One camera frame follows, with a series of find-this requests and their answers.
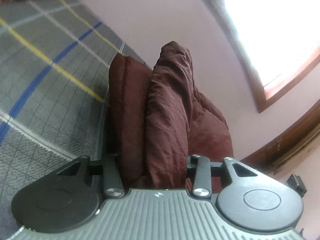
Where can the maroon garment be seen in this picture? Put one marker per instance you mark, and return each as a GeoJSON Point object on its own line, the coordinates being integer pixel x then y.
{"type": "Point", "coordinates": [160, 119]}

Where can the grey plaid bed sheet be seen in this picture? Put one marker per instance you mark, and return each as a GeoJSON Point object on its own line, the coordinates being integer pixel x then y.
{"type": "Point", "coordinates": [55, 58]}

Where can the brown wooden door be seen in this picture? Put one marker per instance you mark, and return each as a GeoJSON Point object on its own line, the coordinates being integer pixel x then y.
{"type": "Point", "coordinates": [283, 147]}

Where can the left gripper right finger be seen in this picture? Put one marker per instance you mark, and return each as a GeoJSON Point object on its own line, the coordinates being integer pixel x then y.
{"type": "Point", "coordinates": [244, 196]}

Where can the brown wooden window frame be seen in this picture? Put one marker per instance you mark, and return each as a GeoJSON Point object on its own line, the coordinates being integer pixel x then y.
{"type": "Point", "coordinates": [275, 41]}

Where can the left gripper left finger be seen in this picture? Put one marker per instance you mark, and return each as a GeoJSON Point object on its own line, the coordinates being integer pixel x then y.
{"type": "Point", "coordinates": [69, 196]}

